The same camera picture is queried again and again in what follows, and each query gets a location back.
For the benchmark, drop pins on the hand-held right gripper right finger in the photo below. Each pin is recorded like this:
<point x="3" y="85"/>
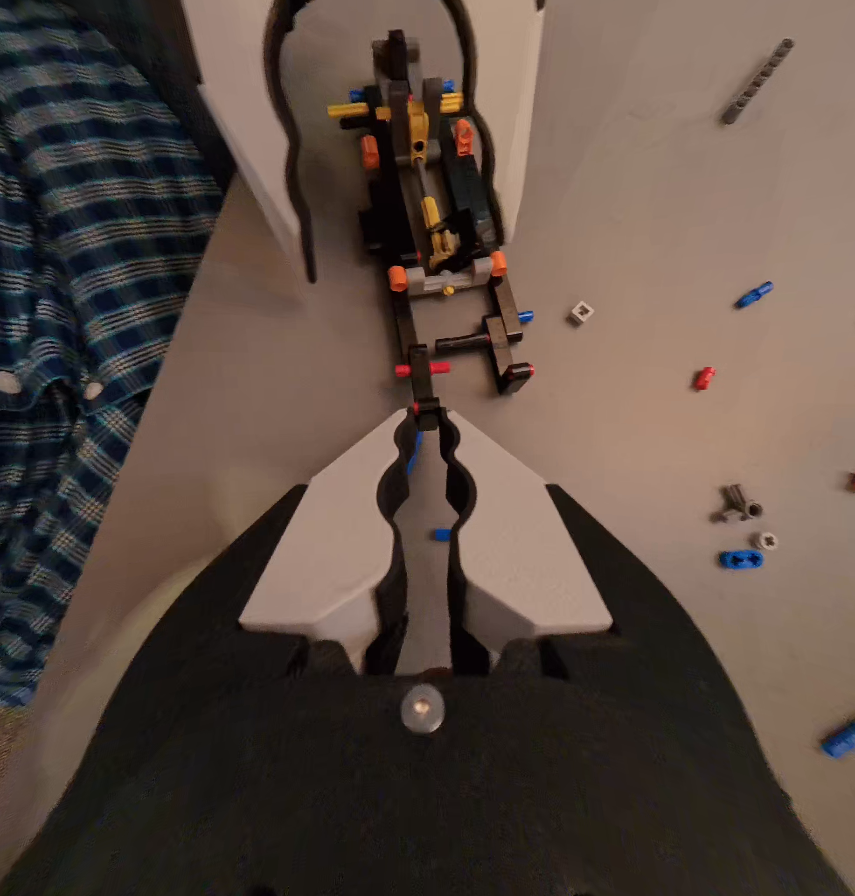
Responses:
<point x="532" y="560"/>

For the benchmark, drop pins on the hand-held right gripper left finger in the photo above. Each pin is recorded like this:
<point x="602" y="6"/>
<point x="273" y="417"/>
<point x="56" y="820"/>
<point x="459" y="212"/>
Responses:
<point x="315" y="560"/>

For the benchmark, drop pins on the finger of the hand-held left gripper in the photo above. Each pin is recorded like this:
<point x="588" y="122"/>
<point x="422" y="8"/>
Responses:
<point x="245" y="105"/>
<point x="518" y="105"/>

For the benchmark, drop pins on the black lego model assembly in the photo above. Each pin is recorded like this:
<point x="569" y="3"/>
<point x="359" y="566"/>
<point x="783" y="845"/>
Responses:
<point x="406" y="210"/>

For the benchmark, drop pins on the black lego beam red pins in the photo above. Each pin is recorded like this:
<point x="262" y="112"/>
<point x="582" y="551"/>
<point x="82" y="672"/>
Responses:
<point x="420" y="378"/>

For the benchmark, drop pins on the long dark grey lego beam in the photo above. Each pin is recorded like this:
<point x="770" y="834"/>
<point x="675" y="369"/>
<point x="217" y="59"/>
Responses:
<point x="756" y="82"/>

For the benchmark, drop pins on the short blue lego liftarm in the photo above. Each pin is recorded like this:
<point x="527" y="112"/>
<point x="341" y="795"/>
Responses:
<point x="728" y="559"/>

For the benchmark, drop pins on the dark grey lego connector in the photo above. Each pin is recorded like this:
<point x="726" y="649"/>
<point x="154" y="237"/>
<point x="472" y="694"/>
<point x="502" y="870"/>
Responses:
<point x="738" y="505"/>

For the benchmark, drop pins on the light grey lego bush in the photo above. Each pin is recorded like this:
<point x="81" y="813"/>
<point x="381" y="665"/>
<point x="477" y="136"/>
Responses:
<point x="762" y="540"/>

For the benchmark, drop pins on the red lego pin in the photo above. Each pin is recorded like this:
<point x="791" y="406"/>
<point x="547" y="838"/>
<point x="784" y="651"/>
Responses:
<point x="704" y="379"/>

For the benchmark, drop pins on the small light grey square piece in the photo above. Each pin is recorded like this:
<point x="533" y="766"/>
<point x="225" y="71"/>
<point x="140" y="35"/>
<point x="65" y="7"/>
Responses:
<point x="578" y="316"/>

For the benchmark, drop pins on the person in blue plaid shirt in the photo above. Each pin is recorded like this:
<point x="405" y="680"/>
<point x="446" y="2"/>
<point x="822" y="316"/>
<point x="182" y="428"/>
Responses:
<point x="70" y="350"/>

